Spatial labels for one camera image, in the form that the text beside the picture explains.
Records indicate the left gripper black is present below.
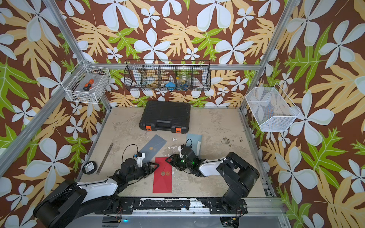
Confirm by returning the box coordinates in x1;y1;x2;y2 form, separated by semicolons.
127;161;160;182

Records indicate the red envelope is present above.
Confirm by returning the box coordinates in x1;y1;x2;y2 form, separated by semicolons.
153;157;172;194

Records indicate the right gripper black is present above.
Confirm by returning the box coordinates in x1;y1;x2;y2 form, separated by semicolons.
164;153;193;171

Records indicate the grey envelope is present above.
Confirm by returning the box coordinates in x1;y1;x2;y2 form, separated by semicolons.
140;135;167;163

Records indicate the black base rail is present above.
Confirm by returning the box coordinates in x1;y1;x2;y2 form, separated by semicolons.
97;197;248;217

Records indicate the light blue envelope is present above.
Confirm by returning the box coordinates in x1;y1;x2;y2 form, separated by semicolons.
186;134;202;157

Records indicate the clear jar in basket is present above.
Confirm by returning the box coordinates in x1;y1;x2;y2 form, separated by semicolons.
176;74;190;91

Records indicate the white mesh basket right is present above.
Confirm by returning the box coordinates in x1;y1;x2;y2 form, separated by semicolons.
246;84;300;132

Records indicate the black round tape measure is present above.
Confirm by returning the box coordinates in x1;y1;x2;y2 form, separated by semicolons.
82;161;98;175

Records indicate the black wire basket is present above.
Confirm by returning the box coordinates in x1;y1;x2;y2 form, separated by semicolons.
123;60;212;92

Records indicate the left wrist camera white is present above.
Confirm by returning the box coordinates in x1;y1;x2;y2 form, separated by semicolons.
134;152;145;167

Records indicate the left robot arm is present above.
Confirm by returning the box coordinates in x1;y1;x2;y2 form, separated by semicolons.
33;158;159;228

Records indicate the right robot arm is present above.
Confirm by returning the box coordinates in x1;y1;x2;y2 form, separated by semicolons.
165;145;259;215

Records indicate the black tool case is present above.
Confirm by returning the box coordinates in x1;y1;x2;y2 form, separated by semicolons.
139;101;191;134

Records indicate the white wire basket left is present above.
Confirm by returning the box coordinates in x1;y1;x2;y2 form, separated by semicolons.
63;60;111;104

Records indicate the metal ruler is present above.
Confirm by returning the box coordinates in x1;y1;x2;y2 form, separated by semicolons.
96;143;114;175

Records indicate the orange black screwdriver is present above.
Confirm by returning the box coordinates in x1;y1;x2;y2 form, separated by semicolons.
83;79;95;92

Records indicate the blue object in basket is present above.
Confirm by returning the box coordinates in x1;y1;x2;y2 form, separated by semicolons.
165;82;176;91

